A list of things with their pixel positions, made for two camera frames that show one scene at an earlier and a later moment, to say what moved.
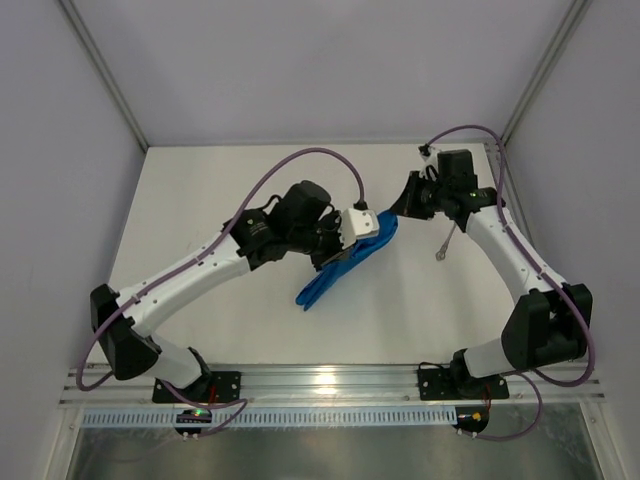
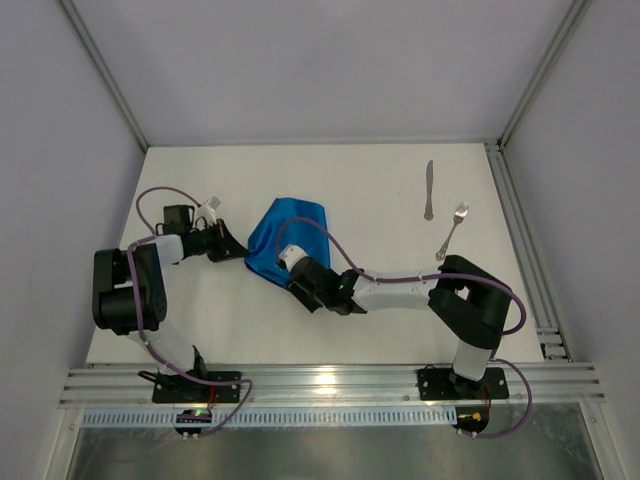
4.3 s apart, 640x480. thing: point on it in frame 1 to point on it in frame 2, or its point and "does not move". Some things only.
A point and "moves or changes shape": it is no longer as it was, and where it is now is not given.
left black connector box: x=199 y=415 does not move
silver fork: x=441 y=253 does not move
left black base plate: x=209 y=387 does not move
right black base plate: x=452 y=384 does not move
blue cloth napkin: x=387 y=222 moves or changes shape
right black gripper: x=415 y=195 to x=302 y=289
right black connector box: x=472 y=418 does not move
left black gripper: x=330 y=251 to x=220 y=243
